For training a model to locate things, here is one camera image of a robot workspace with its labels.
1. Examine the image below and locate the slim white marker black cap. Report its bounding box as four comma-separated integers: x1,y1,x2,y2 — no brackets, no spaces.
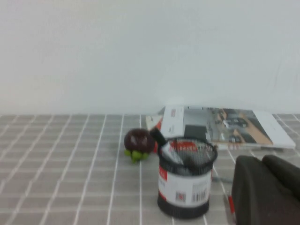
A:
150,127,186,166

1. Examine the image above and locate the red gel pen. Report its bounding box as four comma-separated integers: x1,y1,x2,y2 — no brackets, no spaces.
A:
226,192,236,222

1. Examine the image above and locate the grey checked tablecloth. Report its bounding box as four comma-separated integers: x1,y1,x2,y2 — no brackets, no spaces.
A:
0,113,300,225

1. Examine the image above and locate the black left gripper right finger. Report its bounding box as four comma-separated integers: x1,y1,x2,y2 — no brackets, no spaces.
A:
262,154,300,200

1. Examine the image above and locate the red and white book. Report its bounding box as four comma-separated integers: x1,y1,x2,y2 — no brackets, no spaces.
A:
145,112,282,153

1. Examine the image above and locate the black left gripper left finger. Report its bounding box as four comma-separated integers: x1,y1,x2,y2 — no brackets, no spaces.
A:
231,155,300,225

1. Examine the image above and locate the dark purple mangosteen toy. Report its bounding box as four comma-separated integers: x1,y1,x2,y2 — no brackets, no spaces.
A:
123,127,157,164

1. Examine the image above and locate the white brochure with office photo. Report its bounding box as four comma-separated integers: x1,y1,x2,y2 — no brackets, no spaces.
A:
162,105,296,150

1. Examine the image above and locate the black mesh pen holder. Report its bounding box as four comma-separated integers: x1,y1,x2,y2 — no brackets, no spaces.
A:
156,137,218,220

